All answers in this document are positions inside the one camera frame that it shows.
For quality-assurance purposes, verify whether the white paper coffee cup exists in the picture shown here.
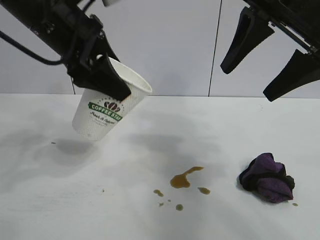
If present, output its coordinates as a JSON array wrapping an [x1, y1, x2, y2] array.
[[71, 56, 153, 142]]

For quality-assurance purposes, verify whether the purple black cloth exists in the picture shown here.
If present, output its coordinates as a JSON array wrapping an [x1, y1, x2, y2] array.
[[237, 151, 296, 204]]

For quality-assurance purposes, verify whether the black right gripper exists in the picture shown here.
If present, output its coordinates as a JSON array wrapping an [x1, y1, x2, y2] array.
[[220, 0, 320, 102]]

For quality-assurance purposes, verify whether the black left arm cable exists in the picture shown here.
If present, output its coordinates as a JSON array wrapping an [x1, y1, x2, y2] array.
[[0, 30, 64, 66]]

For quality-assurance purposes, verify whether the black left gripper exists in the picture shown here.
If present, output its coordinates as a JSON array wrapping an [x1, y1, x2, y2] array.
[[61, 4, 132, 102]]

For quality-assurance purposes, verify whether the brown coffee puddle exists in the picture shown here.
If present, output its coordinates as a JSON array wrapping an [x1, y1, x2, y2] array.
[[170, 166, 205, 188]]

